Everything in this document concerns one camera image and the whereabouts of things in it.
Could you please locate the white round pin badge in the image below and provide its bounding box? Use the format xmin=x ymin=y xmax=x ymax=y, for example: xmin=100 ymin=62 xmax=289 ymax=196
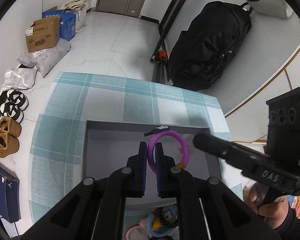
xmin=125 ymin=225 xmax=151 ymax=240

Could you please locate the black backpack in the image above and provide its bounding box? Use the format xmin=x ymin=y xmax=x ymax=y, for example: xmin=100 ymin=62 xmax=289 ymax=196
xmin=166 ymin=1 xmax=252 ymax=92

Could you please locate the grey open gift box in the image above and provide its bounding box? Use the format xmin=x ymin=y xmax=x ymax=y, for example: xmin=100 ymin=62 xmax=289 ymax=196
xmin=82 ymin=119 xmax=222 ymax=207

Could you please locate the grey plastic parcel bag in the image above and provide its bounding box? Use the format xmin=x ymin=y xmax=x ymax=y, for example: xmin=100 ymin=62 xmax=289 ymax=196
xmin=17 ymin=38 xmax=71 ymax=77

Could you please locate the silver plastic parcel bag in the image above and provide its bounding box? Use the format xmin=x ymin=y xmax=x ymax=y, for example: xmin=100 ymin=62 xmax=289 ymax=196
xmin=2 ymin=68 xmax=37 ymax=91

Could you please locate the teal plaid tablecloth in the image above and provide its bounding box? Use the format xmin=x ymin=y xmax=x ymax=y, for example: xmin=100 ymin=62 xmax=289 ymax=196
xmin=29 ymin=72 xmax=231 ymax=222

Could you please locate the purple plastic bracelet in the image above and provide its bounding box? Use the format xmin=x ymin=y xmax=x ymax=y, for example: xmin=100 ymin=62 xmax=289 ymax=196
xmin=147 ymin=130 xmax=190 ymax=175

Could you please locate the blue Jordan shoe box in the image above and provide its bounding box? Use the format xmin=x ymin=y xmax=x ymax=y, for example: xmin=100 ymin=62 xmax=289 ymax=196
xmin=0 ymin=167 xmax=21 ymax=223

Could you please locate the orange small object on floor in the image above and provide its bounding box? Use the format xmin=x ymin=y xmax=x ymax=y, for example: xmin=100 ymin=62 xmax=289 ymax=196
xmin=156 ymin=50 xmax=168 ymax=64

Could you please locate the brown cardboard box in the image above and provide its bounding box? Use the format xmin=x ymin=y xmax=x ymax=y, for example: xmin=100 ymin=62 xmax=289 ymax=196
xmin=25 ymin=15 xmax=60 ymax=53

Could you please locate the blue cardboard box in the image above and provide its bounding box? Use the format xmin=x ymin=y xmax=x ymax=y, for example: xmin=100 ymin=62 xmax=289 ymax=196
xmin=42 ymin=8 xmax=76 ymax=41

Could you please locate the beige tote bag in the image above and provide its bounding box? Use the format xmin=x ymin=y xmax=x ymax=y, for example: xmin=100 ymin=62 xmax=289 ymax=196
xmin=58 ymin=0 xmax=89 ymax=34

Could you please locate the tan suede boot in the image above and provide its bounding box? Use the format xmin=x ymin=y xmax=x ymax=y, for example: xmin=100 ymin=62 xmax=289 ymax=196
xmin=0 ymin=116 xmax=21 ymax=138
xmin=0 ymin=133 xmax=19 ymax=158

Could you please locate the blue cartoon bracelet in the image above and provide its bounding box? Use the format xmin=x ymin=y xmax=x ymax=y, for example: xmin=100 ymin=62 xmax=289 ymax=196
xmin=147 ymin=204 xmax=178 ymax=238

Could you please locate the person's right hand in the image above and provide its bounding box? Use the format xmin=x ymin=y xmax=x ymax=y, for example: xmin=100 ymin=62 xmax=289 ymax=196
xmin=244 ymin=183 xmax=289 ymax=229

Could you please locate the black folded metal frame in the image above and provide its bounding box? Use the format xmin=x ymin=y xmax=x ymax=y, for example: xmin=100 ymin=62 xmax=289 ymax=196
xmin=150 ymin=0 xmax=186 ymax=83

